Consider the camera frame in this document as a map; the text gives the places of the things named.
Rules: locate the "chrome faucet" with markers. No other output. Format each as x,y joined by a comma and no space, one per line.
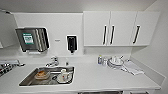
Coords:
53,61

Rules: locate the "steel paper towel dispenser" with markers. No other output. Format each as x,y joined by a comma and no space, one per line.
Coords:
31,40

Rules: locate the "stack of white plates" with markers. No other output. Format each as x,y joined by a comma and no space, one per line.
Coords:
115,66

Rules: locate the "container with orange sponge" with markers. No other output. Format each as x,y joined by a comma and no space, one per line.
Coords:
41,74

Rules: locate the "stainless steel sink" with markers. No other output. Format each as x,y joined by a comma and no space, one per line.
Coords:
30,80

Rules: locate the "white cups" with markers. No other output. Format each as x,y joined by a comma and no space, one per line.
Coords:
116,60

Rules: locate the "small wall label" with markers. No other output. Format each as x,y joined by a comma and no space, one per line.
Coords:
57,40

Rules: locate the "white plate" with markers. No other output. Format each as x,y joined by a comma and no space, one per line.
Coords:
58,81

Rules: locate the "black soap dispenser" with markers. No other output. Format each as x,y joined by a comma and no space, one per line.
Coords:
71,43

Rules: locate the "blue dish soap bottle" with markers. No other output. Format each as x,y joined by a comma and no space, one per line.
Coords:
99,60

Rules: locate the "small white bottle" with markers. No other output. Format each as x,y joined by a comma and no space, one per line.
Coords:
105,61

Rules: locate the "white mug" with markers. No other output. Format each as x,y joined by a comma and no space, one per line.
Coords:
63,74

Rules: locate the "small chrome sink pump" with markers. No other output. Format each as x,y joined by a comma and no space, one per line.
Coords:
67,62

